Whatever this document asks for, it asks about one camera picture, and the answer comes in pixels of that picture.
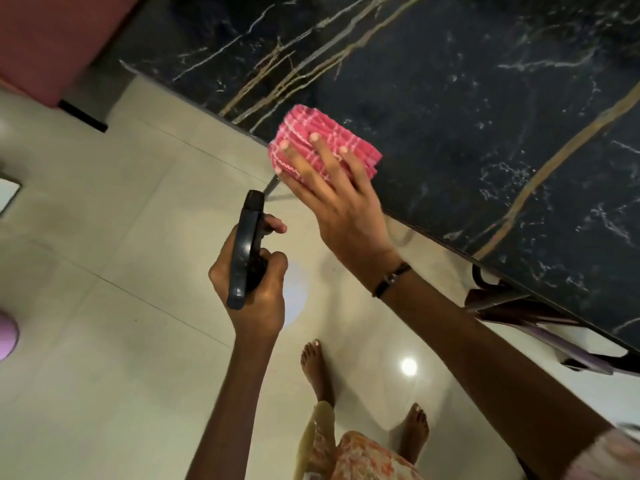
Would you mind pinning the dark brown plastic chair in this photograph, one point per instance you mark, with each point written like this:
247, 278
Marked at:
530, 319

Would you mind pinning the person's right hand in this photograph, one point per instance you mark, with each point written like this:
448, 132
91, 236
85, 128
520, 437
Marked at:
347, 219

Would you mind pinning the orange floral garment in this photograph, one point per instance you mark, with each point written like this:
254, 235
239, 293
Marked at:
360, 457

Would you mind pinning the pale floral sleeve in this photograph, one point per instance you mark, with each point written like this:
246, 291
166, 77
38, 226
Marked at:
607, 457

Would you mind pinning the person's left foot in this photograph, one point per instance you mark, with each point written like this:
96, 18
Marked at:
316, 369

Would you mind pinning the person's left forearm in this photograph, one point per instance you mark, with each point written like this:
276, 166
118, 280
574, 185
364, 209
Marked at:
235, 409

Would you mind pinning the person's right foot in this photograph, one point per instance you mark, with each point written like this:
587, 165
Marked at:
415, 429

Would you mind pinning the pink checked cleaning cloth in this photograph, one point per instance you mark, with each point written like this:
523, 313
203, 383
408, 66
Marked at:
320, 129

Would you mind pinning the person's left hand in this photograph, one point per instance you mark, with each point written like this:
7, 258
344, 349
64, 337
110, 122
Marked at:
260, 304

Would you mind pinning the person's right little finger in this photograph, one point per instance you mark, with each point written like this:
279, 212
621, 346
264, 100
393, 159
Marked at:
356, 167

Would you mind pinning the person's right forearm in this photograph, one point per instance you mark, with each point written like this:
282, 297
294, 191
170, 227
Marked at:
480, 354

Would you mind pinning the person's right middle finger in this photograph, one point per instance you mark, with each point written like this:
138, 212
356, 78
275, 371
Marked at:
300, 162

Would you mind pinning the black wristband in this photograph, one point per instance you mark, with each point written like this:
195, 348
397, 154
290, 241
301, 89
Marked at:
391, 279

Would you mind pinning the person's foot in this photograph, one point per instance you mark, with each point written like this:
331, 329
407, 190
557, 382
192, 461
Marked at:
415, 429
316, 369

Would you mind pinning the person's left thumb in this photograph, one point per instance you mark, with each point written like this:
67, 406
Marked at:
274, 268

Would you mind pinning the white flat object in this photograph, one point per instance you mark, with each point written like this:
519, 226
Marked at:
7, 194

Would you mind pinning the pink sofa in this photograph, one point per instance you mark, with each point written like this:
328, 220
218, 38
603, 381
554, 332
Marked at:
50, 39

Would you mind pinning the pink round object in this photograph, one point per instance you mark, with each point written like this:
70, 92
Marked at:
7, 335

